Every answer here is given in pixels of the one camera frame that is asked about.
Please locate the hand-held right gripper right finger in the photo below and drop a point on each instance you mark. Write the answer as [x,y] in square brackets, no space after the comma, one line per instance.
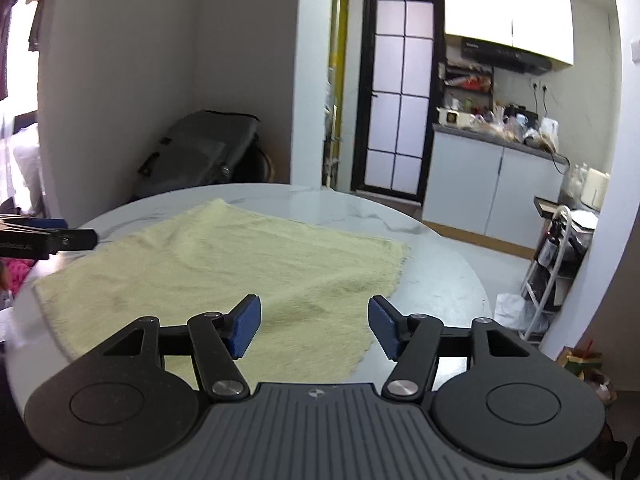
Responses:
[384,326]

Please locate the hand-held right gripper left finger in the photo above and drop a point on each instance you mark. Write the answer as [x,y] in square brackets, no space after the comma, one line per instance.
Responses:
[246,324]

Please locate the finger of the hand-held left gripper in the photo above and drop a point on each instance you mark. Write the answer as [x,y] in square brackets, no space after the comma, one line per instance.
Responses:
[47,223]
[60,240]

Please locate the pale yellow towel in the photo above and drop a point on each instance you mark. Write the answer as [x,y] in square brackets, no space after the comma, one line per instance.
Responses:
[215,265]

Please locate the pink cloth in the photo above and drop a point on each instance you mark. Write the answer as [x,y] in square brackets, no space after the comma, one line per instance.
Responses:
[15,275]

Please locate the white plastic bag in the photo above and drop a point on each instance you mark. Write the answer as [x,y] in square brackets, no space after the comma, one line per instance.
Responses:
[510,312]

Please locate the grey fabric bag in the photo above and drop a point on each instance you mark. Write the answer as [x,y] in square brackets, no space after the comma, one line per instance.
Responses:
[197,152]

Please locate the white kitchen base cabinet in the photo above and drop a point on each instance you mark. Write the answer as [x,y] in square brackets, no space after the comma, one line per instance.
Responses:
[480,185]

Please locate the white trolley cart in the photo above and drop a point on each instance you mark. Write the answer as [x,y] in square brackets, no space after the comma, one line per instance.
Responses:
[552,270]

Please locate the cardboard box with items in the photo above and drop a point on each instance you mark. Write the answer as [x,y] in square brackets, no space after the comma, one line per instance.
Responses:
[587,370]

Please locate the white rice cooker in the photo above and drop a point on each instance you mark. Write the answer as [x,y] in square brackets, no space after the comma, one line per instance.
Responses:
[452,117]

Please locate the black framed glass door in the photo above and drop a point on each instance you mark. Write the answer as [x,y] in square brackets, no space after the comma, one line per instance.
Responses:
[397,95]

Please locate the pile of plastic bags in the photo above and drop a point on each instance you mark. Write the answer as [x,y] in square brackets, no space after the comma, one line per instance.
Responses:
[507,127]

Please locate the cream countertop appliance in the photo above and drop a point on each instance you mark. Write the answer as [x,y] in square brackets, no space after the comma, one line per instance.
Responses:
[595,187]

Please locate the yellow vertical pipe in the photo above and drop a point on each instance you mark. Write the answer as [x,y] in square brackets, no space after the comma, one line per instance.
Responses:
[340,75]

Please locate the black spice rack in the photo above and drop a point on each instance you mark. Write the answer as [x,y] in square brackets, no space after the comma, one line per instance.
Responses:
[467,82]

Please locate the black range hood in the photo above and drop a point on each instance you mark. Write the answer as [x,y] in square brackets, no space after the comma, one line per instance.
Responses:
[505,55]

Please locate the white wall socket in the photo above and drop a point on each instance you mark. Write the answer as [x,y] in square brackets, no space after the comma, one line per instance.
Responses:
[540,84]

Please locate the white wall cabinet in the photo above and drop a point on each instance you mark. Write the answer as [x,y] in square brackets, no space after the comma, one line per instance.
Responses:
[505,5]

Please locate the white light switch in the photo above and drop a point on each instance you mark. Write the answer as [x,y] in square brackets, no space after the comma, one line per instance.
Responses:
[636,51]

